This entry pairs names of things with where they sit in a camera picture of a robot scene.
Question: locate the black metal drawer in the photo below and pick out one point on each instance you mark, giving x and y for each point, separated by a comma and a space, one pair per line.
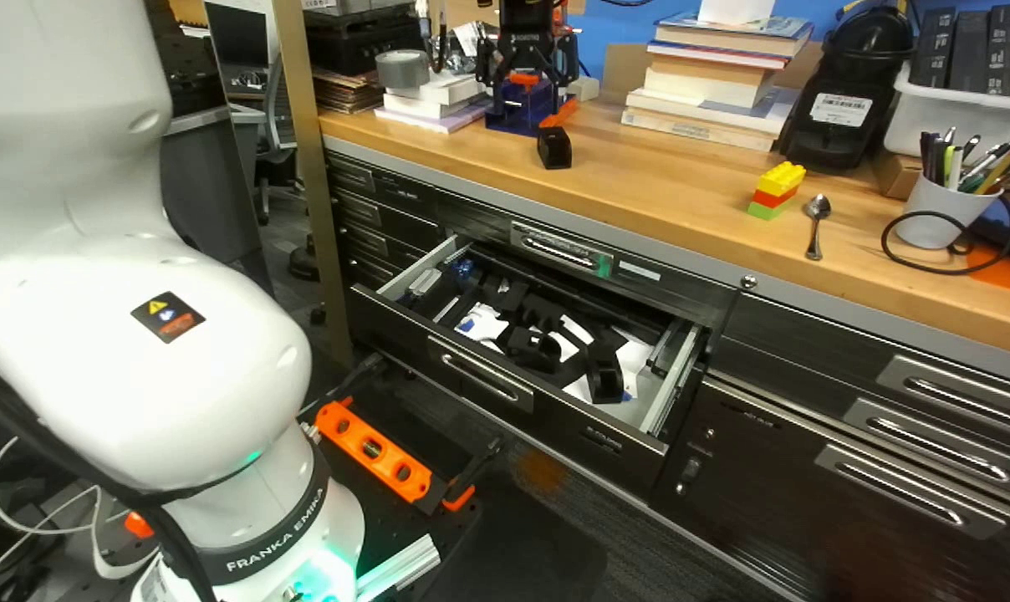
625, 443

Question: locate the wooden post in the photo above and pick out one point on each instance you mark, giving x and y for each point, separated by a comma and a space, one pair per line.
336, 348

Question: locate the small black printed block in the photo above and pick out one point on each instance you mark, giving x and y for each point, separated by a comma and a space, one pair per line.
552, 148

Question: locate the metal spoon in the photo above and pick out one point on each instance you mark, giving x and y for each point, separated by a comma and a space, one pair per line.
816, 208

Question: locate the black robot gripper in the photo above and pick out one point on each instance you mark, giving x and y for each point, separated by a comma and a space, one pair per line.
535, 34

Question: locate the grey metal bowl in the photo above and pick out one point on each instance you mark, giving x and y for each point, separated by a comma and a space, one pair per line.
401, 69

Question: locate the orange spirit level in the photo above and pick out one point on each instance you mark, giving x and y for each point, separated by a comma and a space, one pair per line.
390, 462

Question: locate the black parts in drawer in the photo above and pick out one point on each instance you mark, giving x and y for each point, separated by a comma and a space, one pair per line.
543, 334

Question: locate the stack of books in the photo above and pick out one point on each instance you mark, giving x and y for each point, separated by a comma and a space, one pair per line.
718, 83

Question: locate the colourful lego brick stack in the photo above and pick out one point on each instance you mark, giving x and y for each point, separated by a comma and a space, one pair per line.
775, 189

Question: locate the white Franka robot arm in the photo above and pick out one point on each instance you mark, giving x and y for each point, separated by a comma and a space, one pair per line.
169, 375

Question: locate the black tool cabinet workbench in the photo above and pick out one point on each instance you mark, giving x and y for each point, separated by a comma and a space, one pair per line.
827, 453

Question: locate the black bag with label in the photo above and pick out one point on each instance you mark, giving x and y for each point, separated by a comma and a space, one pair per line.
847, 101

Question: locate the white storage bin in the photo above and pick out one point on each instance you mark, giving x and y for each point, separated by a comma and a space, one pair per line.
957, 74

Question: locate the white cup with pens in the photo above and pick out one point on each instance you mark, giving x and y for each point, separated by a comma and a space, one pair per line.
955, 189

